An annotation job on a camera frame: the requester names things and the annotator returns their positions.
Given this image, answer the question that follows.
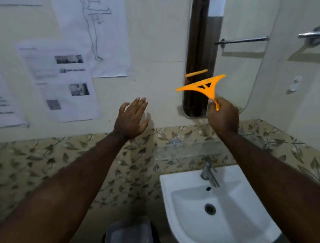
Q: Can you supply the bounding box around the person's right hand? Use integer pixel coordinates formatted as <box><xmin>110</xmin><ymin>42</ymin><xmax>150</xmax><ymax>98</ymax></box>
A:
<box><xmin>208</xmin><ymin>97</ymin><xmax>240</xmax><ymax>136</ymax></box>

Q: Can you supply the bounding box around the person's left hand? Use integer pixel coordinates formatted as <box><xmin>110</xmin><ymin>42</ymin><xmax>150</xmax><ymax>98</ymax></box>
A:
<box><xmin>114</xmin><ymin>97</ymin><xmax>149</xmax><ymax>140</ymax></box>

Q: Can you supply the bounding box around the orange plastic squeegee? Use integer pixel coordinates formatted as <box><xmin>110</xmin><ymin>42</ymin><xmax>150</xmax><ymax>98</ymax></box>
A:
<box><xmin>176</xmin><ymin>74</ymin><xmax>226</xmax><ymax>111</ymax></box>

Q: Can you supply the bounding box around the person's right forearm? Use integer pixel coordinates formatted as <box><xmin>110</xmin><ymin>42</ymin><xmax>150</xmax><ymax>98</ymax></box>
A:
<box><xmin>217</xmin><ymin>129</ymin><xmax>320</xmax><ymax>243</ymax></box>

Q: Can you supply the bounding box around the person's left forearm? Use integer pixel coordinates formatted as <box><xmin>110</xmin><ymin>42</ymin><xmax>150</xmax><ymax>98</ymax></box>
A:
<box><xmin>0</xmin><ymin>131</ymin><xmax>130</xmax><ymax>243</ymax></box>

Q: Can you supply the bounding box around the glass shelf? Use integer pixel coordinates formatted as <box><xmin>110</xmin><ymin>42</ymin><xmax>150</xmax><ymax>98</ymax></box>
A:
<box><xmin>154</xmin><ymin>139</ymin><xmax>247</xmax><ymax>161</ymax></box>

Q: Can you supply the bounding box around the chrome faucet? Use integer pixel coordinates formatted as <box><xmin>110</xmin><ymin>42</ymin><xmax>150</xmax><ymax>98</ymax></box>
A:
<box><xmin>200</xmin><ymin>156</ymin><xmax>221</xmax><ymax>188</ymax></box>

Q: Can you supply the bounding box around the printed paper sheet with photos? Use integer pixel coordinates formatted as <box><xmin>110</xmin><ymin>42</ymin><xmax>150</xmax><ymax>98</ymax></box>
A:
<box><xmin>14</xmin><ymin>40</ymin><xmax>102</xmax><ymax>123</ymax></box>

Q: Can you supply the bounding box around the paper sheet with figure drawing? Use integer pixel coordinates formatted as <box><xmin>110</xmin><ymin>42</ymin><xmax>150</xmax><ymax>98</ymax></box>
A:
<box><xmin>51</xmin><ymin>0</ymin><xmax>132</xmax><ymax>78</ymax></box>

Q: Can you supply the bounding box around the white ceramic sink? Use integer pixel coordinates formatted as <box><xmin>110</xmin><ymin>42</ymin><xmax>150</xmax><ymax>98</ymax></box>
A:
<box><xmin>159</xmin><ymin>164</ymin><xmax>282</xmax><ymax>243</ymax></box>

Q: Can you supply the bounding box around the grey plastic bin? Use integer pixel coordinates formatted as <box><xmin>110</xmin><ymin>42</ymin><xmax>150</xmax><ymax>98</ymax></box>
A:
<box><xmin>104</xmin><ymin>217</ymin><xmax>154</xmax><ymax>243</ymax></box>

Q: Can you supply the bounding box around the printed paper sheet with text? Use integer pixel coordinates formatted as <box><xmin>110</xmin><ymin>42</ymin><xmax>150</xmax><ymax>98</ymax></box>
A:
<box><xmin>0</xmin><ymin>73</ymin><xmax>30</xmax><ymax>129</ymax></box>

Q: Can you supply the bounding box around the chrome towel bar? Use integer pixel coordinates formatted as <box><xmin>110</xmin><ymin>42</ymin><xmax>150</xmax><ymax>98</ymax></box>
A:
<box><xmin>298</xmin><ymin>26</ymin><xmax>320</xmax><ymax>47</ymax></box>

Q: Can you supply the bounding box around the wall mirror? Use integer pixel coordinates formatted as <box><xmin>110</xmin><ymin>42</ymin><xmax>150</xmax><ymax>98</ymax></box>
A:
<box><xmin>182</xmin><ymin>0</ymin><xmax>282</xmax><ymax>118</ymax></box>

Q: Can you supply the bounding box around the white wall hook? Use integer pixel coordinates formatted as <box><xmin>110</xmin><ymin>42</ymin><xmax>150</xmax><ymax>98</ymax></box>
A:
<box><xmin>289</xmin><ymin>76</ymin><xmax>303</xmax><ymax>92</ymax></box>

